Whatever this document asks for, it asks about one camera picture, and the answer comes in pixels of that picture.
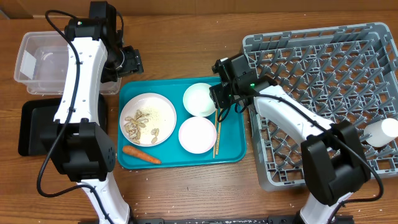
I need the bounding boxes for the white dinner plate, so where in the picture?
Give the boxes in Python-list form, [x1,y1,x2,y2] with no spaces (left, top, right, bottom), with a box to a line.
[119,93,177,147]

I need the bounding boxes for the black tray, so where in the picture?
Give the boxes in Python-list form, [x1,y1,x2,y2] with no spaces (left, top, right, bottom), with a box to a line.
[18,94,108,156]

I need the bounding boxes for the right wooden chopstick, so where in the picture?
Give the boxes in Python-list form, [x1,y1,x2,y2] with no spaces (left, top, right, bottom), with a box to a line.
[215,109,221,156]

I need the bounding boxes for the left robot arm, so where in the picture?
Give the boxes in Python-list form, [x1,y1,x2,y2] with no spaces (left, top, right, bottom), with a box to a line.
[36,1,144,223]

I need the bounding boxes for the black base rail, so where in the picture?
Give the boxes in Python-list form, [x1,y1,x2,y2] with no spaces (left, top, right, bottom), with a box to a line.
[77,214,354,224]

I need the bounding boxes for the clear plastic bin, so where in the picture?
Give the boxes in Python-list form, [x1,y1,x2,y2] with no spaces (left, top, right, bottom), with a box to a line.
[14,31,121,95]

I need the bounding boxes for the teal serving tray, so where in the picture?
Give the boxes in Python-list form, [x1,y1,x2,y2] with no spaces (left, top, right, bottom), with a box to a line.
[117,77,247,170]

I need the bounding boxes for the grey dishwasher rack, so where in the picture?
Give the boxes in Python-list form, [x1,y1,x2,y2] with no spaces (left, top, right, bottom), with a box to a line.
[242,22,397,191]

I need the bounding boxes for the left wooden chopstick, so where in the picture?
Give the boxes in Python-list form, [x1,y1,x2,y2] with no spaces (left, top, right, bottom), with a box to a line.
[213,109,218,159]

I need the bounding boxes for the wooden chopstick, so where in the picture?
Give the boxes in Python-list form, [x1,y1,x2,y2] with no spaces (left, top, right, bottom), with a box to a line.
[213,109,218,159]
[215,109,221,156]

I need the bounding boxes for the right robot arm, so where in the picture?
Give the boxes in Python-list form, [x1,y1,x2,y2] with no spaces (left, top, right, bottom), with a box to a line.
[210,54,371,223]

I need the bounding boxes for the peanut shells pile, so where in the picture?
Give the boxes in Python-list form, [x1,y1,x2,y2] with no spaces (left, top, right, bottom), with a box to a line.
[123,110,159,145]

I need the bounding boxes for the white bowl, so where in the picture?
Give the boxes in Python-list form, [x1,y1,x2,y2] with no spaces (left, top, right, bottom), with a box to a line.
[183,83,216,117]
[178,116,215,154]

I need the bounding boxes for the white cup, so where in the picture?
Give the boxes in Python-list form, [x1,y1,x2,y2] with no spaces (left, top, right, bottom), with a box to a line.
[364,118,398,147]

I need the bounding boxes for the orange carrot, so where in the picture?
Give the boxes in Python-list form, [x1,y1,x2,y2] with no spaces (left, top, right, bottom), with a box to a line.
[123,146,162,164]

